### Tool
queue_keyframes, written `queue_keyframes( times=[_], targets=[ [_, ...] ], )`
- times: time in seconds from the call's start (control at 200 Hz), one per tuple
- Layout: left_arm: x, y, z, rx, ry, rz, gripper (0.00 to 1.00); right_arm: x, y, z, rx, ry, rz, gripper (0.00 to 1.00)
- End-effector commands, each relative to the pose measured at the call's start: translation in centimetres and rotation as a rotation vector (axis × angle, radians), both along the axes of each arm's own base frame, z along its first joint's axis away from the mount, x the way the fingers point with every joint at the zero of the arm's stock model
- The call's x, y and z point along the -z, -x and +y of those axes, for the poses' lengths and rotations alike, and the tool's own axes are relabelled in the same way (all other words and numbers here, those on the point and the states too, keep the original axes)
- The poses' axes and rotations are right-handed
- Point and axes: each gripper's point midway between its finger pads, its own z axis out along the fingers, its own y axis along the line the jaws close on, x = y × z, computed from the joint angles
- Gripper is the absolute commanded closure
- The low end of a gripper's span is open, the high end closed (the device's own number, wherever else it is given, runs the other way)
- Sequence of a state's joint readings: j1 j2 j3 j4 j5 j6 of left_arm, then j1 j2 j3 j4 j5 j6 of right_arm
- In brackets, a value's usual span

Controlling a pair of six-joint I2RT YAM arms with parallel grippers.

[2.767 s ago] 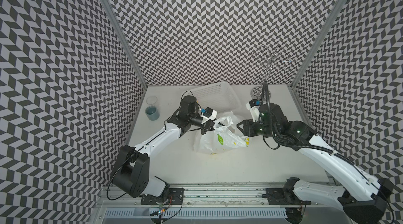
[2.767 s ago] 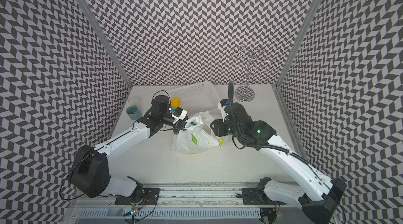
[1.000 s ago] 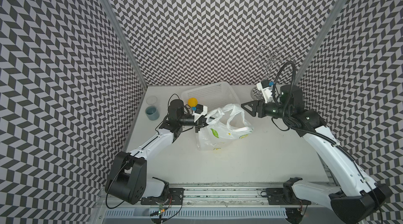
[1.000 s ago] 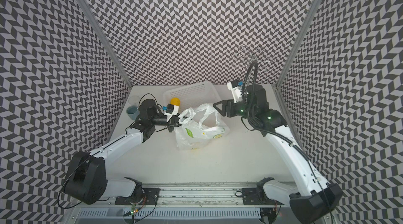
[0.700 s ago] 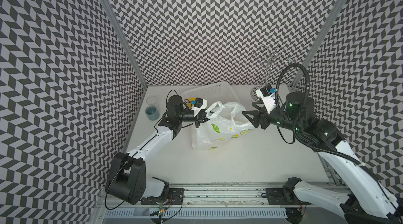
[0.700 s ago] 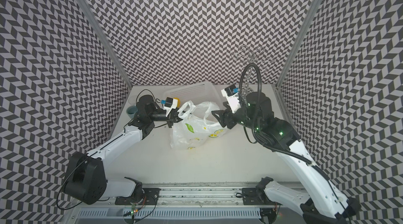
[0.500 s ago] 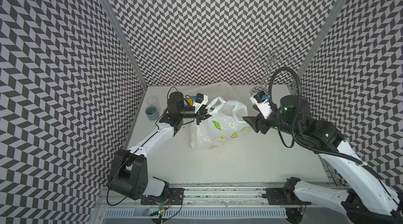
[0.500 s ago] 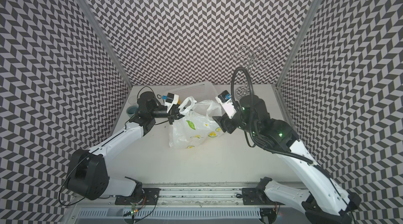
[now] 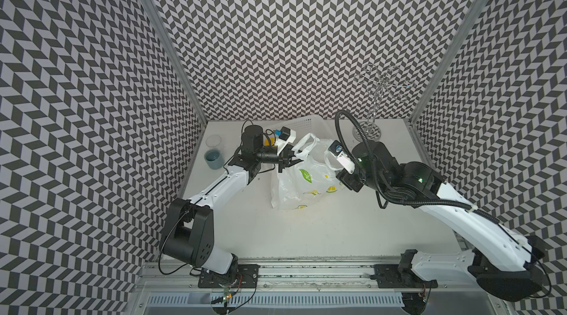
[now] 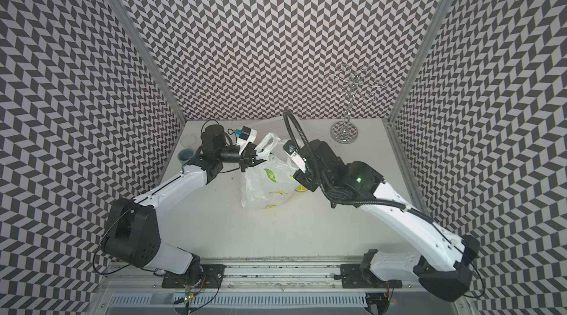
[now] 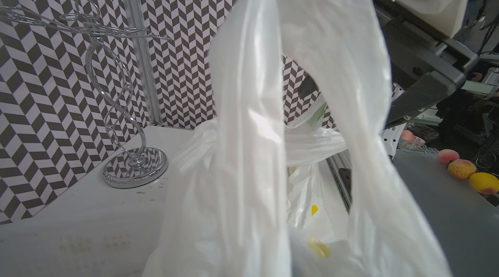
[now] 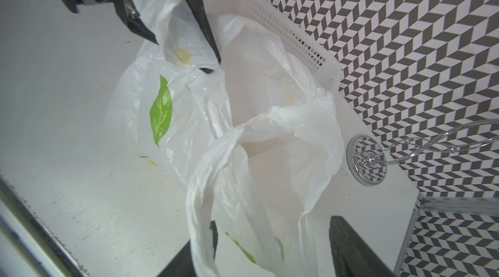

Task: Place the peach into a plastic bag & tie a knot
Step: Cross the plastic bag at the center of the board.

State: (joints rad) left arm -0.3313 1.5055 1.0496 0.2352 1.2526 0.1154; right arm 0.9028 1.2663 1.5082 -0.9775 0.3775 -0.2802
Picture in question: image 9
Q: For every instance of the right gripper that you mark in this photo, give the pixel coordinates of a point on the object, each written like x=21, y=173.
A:
x=348, y=180

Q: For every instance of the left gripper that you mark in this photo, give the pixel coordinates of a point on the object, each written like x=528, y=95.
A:
x=286, y=158

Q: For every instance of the lemon print plastic bag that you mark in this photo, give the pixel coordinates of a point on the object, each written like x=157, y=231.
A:
x=311, y=180

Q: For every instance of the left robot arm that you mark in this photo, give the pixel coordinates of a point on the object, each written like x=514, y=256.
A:
x=188, y=234

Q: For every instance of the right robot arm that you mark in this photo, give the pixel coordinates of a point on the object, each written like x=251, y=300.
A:
x=501, y=262

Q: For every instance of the yellow peach left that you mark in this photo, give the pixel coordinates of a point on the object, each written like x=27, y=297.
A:
x=269, y=141

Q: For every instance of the white plastic basket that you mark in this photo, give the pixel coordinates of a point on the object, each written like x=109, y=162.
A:
x=302, y=126

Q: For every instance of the teal ceramic cup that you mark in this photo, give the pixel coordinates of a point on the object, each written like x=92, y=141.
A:
x=214, y=159

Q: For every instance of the clear glass cup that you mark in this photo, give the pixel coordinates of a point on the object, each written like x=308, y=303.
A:
x=214, y=142

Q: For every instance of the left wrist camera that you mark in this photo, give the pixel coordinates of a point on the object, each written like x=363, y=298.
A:
x=284, y=137

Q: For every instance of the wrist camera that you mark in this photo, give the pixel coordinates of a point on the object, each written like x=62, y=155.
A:
x=339, y=154
x=284, y=137

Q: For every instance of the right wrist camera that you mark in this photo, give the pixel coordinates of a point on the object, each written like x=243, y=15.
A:
x=339, y=154

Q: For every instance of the chrome wire cup stand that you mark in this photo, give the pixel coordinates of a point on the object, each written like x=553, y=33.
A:
x=381, y=83

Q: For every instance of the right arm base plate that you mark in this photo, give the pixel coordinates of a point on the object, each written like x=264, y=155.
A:
x=400, y=275

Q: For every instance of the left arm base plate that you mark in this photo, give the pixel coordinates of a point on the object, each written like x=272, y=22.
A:
x=228, y=276

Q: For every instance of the aluminium front rail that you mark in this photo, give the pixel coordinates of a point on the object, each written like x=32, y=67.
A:
x=288, y=275

